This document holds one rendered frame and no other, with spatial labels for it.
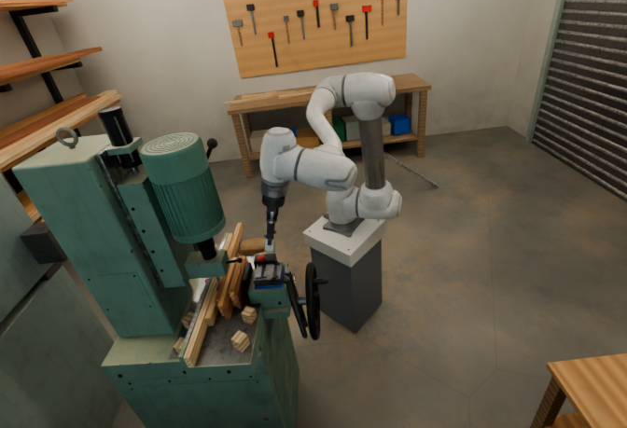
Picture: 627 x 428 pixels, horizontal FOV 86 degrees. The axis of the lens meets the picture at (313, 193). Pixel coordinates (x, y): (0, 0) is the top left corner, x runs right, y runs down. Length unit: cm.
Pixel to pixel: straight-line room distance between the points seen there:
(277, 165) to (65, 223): 65
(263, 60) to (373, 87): 301
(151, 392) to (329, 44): 371
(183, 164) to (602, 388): 160
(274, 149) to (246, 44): 338
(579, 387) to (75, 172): 178
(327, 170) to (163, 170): 45
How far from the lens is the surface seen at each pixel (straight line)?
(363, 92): 139
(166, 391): 155
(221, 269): 125
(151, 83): 468
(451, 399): 211
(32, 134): 352
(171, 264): 124
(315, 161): 94
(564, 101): 436
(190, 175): 102
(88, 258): 130
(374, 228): 186
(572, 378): 168
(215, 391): 149
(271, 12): 423
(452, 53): 467
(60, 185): 116
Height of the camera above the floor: 183
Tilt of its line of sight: 31 degrees down
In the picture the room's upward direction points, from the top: 8 degrees counter-clockwise
